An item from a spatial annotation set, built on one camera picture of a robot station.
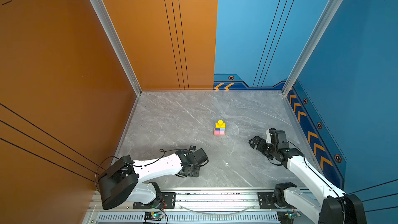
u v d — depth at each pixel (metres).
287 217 0.71
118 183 0.43
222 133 0.94
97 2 0.75
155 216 0.71
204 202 0.75
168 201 0.74
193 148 0.79
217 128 0.94
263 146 0.76
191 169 0.60
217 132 0.94
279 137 0.66
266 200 0.72
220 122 0.91
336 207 0.40
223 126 0.92
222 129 0.94
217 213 0.71
